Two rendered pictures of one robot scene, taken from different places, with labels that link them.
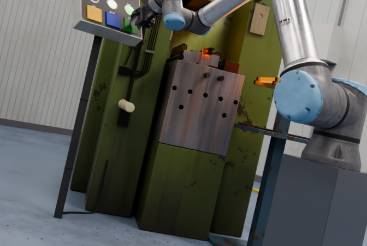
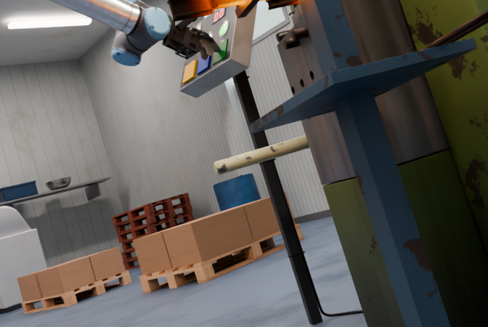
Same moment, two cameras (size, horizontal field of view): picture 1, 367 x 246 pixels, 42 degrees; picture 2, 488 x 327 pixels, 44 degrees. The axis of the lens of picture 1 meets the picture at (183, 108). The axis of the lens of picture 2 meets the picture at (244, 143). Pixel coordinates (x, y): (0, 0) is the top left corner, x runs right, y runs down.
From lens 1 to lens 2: 2.81 m
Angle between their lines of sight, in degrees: 87
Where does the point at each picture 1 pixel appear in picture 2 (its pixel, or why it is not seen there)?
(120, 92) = not seen: hidden behind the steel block
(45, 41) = not seen: outside the picture
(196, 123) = (327, 130)
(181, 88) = (295, 85)
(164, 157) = (335, 208)
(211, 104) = not seen: hidden behind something
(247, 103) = (431, 12)
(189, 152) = (346, 187)
